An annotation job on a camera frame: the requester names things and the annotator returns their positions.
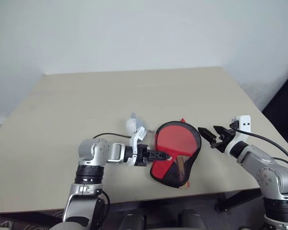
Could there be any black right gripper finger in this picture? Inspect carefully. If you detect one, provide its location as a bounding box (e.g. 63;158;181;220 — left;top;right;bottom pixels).
197;127;218;148
213;125;231;138

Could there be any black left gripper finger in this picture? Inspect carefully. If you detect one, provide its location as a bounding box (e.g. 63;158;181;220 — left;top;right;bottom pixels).
147;149;171;162

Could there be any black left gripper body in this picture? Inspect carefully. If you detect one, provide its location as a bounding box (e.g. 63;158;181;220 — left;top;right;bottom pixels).
135;143;152;168

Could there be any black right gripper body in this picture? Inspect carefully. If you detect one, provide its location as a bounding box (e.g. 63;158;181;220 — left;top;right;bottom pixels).
215;128;237;153

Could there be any red mesh pouch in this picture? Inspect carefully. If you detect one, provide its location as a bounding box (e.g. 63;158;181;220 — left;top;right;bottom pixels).
149;121;203;190

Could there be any red table tennis paddle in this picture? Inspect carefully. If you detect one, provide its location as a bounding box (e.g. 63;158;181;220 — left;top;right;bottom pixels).
150;124;199;189

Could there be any white and blue plastic object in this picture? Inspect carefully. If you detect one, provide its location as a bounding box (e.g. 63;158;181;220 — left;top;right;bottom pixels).
124;111;148;139

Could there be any dark rounded shape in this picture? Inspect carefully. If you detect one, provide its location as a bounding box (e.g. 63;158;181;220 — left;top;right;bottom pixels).
179;208;207;230
121;210;146;230

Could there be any black furniture beside table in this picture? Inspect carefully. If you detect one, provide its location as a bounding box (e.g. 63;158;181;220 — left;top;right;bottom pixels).
261;62;288;154

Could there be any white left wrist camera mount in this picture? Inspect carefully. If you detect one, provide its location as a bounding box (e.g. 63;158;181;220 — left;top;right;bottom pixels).
127;126;152;167

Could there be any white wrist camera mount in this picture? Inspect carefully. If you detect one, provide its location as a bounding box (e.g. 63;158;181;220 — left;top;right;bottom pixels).
225;115;252;154
127;126;152;167

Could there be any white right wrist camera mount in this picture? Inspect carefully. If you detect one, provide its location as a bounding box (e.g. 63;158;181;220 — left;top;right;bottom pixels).
225;115;252;154

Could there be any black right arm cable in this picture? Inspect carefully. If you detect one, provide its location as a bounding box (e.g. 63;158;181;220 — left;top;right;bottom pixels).
230;126;288;174

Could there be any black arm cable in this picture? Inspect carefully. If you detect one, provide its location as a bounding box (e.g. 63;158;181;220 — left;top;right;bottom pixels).
93;132;133;139
230;126;288;174

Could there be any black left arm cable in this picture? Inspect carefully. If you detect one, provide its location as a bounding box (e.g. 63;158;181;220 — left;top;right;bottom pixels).
93;132;133;139

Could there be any black table leg frame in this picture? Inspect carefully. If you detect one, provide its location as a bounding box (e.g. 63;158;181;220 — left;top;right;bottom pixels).
215;188;264;213

